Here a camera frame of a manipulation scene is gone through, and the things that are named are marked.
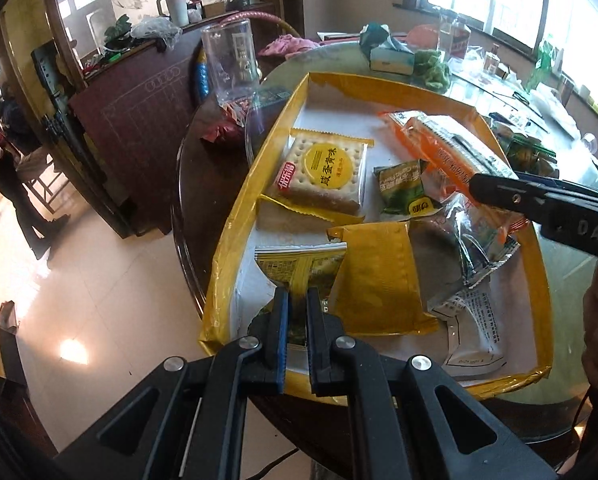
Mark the yellow round-label cracker packet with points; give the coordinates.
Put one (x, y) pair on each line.
(324, 165)

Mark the pink fly swatter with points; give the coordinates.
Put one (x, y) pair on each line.
(421, 37)

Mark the pink hula hoop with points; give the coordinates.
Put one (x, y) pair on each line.
(259, 11)

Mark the small green snack packet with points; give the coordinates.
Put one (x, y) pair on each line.
(404, 187)

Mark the blue yellow tube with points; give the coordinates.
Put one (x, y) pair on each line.
(202, 77)

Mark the white tumbler with straw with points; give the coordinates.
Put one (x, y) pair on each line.
(175, 5)

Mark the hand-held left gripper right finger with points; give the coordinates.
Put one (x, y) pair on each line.
(315, 330)

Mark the clear glass cup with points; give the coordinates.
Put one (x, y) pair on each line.
(590, 142)

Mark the teal tissue box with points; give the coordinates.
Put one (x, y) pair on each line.
(386, 52)

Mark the green cloth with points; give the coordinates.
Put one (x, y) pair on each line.
(431, 72)

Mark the green plastic bottle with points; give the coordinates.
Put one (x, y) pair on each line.
(541, 62)

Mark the printed paper mat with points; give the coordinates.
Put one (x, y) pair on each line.
(494, 102)

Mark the white bag on cabinet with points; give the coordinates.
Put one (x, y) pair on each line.
(154, 30)

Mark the steel thermos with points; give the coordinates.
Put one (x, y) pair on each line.
(566, 91)

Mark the white plastic bag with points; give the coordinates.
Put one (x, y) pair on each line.
(554, 105)

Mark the small glass bottle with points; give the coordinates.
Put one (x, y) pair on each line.
(491, 60)

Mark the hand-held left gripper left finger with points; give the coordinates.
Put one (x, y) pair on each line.
(279, 330)

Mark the red snack packet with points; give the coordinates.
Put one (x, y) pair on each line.
(224, 127)

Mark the silver snack packet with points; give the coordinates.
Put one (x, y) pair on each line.
(459, 250)

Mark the green plastic plant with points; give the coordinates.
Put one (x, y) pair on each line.
(116, 30)

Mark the white red-label liquor bottle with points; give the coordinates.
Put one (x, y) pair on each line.
(461, 40)

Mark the dark red folding table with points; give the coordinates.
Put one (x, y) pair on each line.
(129, 115)

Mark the clear glass mug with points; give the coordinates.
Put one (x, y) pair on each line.
(231, 60)

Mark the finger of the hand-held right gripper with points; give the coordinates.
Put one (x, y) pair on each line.
(564, 185)
(509, 195)

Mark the white printed snack packet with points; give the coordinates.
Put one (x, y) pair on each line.
(474, 340)

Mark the yellow cardboard tray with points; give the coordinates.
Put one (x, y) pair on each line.
(329, 105)

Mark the plain yellow snack packet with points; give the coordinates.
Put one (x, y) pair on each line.
(379, 280)

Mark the pink cloth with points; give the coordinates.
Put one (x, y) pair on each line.
(286, 46)

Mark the black long device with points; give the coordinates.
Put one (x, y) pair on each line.
(59, 110)

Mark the green striped snack packet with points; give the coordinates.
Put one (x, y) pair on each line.
(529, 152)

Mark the yellow green printed snack packet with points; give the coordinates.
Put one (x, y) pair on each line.
(299, 267)

